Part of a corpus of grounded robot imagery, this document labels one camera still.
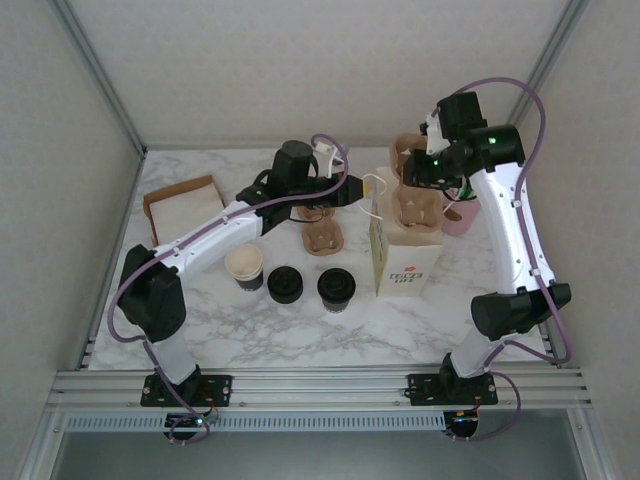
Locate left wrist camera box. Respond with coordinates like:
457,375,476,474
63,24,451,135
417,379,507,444
312,133,351,179

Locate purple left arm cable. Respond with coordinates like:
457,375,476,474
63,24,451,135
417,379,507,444
109,133,351,445

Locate pink straw holder cup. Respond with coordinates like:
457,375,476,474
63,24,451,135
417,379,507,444
439,192,479,236

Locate thin aluminium table rail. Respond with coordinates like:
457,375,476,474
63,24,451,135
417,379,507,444
142,144,401,152

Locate aluminium frame post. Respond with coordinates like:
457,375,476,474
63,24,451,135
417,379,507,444
509,0,591,136
47,0,147,157

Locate small controller board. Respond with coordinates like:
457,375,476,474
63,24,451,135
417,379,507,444
164,413,210,431
447,410,482,437

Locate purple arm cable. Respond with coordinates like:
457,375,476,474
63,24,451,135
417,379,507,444
109,133,351,445
452,75,573,444

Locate brown pulp cup carrier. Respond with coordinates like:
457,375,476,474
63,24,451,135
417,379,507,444
299,207,346,259
389,132,446,236

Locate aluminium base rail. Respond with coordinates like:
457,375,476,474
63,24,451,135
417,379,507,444
47,367,596,414

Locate white paper napkins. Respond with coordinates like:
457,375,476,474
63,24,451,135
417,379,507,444
151,184,224,246

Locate white slotted cable duct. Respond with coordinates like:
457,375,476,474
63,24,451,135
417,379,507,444
64,412,446,432

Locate white paper takeout bag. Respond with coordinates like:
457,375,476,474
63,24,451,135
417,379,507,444
363,167,446,300

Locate brown cardboard napkin box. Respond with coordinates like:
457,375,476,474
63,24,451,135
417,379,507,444
143,174,227,249

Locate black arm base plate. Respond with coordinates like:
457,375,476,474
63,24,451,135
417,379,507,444
405,372,500,407
139,374,235,409

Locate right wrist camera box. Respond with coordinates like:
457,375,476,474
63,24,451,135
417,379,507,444
423,112,447,156

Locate stack of paper cups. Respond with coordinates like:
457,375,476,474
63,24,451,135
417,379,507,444
224,244,265,292

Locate stack of black lids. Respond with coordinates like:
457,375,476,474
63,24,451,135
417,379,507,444
267,266,305,305

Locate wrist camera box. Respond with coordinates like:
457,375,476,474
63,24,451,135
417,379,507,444
312,133,351,179
423,112,447,156

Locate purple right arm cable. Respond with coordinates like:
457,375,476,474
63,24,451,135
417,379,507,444
452,75,573,444

